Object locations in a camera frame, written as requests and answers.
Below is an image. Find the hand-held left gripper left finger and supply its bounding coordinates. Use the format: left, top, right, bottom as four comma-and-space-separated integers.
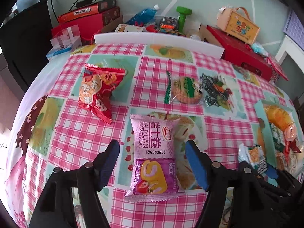
28, 140, 120, 228

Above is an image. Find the blue white tissue box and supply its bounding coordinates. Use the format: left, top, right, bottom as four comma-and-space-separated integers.
46, 38, 82, 62

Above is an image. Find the orange flat box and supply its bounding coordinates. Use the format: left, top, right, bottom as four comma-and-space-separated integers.
58, 3, 99, 24

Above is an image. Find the purple plastic basket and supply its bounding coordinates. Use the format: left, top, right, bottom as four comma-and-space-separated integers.
283, 8, 304, 42

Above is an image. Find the yellow handbag shaped box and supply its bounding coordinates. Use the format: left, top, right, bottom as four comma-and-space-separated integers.
216, 6, 260, 45

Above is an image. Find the large red snack packet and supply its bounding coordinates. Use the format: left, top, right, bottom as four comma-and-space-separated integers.
78, 63, 126, 125

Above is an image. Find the light blue packet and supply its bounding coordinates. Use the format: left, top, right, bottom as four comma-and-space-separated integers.
251, 42, 268, 55

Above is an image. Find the small red snack packet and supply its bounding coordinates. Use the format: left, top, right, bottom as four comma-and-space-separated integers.
286, 139, 304, 154

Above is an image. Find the orange yellow snack packet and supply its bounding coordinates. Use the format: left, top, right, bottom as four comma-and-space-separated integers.
265, 106, 296, 133

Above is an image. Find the large red gift box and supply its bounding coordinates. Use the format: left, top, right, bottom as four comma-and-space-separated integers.
206, 25, 272, 81

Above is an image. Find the black power adapter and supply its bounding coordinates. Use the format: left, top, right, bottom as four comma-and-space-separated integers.
75, 0, 95, 7

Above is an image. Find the clear cookie packet green edge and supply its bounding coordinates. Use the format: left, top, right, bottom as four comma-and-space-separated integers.
164, 71, 204, 105

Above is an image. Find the dark colourful snack bag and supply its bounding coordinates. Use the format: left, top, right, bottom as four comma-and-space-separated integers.
159, 16, 181, 35

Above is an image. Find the red patterned bag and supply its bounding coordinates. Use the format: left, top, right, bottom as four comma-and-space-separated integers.
267, 55, 289, 82

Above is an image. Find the brown cardboard box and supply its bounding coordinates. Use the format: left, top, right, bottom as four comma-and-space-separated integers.
101, 15, 124, 34

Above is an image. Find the blue plastic bottle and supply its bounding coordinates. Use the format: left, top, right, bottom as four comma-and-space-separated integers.
125, 4, 159, 25

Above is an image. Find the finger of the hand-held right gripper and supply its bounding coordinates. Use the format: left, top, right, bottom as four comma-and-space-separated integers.
254, 176, 292, 219
266, 165, 304, 195

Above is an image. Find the pink checked tablecloth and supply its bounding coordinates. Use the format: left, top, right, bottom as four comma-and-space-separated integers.
5, 43, 304, 228

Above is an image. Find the teal cardboard tray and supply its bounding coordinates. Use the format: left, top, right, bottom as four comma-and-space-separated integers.
254, 99, 304, 178

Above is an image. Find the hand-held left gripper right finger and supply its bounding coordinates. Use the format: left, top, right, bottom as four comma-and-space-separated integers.
185, 141, 269, 228

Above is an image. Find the plain red box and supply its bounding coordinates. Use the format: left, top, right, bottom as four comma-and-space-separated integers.
52, 13, 104, 45

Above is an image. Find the yellow white snack box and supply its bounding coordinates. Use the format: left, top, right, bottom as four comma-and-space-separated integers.
114, 23, 145, 33

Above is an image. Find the white foam board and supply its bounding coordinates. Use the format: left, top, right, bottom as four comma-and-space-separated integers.
94, 32, 225, 59

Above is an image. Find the green dumbbell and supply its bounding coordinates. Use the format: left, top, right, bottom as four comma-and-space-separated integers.
176, 6, 190, 34

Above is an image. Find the pink swiss roll packet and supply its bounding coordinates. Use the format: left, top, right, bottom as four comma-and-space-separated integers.
124, 114, 186, 199

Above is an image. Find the white side table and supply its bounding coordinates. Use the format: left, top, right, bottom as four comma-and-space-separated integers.
275, 34, 304, 64

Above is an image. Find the black cabinet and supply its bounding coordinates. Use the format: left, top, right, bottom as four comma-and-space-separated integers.
0, 0, 60, 88

